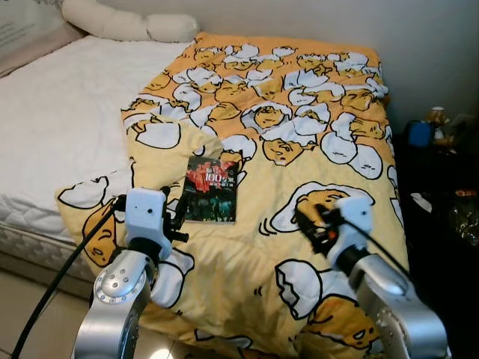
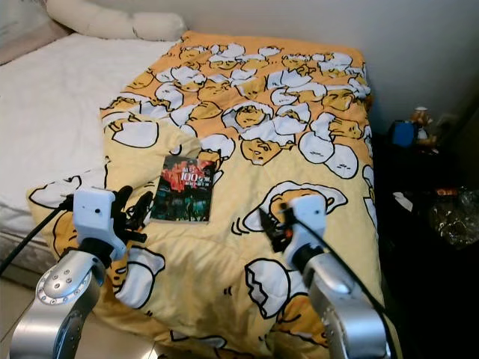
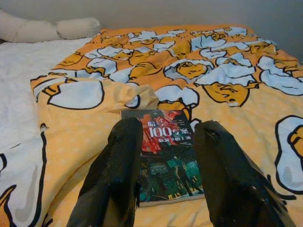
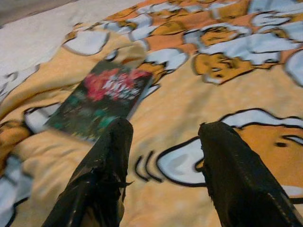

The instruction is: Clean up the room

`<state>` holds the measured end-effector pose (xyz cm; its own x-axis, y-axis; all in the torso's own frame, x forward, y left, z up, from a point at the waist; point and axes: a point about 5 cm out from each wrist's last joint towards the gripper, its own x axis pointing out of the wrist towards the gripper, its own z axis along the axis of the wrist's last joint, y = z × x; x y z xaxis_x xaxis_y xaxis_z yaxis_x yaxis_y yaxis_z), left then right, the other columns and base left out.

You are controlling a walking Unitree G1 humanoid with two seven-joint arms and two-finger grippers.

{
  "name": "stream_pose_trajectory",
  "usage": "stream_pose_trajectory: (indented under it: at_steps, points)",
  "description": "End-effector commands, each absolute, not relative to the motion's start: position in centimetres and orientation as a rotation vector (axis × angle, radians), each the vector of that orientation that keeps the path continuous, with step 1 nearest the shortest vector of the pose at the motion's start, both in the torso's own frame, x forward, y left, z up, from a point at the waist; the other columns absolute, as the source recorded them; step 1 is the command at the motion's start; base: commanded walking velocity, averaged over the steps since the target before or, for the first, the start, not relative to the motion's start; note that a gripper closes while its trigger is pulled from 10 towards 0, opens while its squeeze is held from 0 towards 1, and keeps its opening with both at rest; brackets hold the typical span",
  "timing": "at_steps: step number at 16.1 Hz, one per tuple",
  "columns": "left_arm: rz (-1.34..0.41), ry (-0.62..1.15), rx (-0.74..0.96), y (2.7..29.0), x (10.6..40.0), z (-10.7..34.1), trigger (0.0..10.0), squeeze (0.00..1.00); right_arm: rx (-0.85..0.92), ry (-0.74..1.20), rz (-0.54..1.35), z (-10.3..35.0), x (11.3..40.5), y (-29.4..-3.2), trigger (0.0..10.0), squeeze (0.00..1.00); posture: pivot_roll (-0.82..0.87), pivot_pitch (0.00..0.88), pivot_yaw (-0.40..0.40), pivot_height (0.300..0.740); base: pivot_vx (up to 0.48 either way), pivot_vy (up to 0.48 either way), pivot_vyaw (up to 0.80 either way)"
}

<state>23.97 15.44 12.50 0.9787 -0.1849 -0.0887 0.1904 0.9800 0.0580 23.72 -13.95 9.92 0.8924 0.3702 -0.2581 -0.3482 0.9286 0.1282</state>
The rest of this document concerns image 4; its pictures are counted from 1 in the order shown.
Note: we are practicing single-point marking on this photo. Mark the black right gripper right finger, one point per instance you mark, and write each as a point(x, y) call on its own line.
point(236, 184)

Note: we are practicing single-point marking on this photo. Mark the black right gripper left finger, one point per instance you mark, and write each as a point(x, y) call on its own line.
point(99, 184)

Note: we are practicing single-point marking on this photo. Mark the dark book with red flowers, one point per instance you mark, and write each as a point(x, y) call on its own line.
point(101, 99)

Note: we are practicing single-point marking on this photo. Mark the yellow cartoon print blanket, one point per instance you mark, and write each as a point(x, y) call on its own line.
point(189, 99)

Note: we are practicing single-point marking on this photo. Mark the white quilted mattress topper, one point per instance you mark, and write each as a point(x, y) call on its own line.
point(35, 40)

